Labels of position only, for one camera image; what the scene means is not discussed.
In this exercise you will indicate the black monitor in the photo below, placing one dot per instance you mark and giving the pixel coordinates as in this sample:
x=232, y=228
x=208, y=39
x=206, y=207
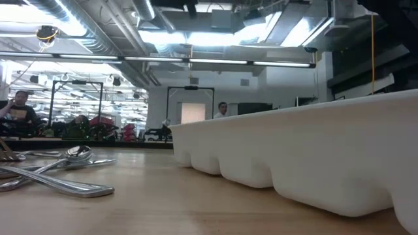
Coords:
x=254, y=108
x=307, y=102

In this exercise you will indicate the silver knife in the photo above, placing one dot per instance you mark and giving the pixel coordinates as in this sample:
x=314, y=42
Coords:
x=104, y=161

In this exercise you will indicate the white cutlery tray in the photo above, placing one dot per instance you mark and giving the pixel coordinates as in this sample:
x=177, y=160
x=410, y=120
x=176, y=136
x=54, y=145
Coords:
x=326, y=153

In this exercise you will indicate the silver ventilation duct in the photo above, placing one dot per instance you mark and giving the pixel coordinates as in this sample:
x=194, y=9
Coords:
x=81, y=19

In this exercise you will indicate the long ceiling light strip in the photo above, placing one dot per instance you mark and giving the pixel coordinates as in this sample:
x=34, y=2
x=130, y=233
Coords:
x=215, y=61

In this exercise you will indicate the black gantry frame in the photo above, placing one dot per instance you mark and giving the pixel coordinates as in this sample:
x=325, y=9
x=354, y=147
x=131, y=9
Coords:
x=191, y=87
x=78, y=82

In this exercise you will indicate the black table frame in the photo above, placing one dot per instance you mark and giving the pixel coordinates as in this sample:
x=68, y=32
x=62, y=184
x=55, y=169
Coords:
x=49, y=144

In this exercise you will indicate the person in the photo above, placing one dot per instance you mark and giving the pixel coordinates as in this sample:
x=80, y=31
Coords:
x=19, y=114
x=222, y=109
x=78, y=127

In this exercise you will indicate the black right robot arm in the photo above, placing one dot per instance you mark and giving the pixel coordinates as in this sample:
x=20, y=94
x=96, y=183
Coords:
x=398, y=19

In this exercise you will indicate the red equipment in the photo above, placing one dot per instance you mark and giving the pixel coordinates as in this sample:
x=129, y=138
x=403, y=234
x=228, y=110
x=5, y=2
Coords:
x=102, y=121
x=129, y=132

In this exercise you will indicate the bright white panel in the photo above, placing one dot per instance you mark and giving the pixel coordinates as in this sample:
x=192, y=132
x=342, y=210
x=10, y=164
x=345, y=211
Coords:
x=193, y=113

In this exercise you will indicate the white shelf board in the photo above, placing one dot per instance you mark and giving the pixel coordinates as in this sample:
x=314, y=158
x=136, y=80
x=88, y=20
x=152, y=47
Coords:
x=359, y=88

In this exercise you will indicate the white ceiling unit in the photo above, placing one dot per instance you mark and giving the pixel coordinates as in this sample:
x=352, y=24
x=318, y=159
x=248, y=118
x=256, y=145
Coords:
x=349, y=8

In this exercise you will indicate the dark distant equipment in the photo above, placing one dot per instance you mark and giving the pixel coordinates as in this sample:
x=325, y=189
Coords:
x=160, y=132

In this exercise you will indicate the silver spoon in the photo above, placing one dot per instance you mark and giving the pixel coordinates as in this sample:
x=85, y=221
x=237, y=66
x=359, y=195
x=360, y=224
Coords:
x=81, y=190
x=78, y=152

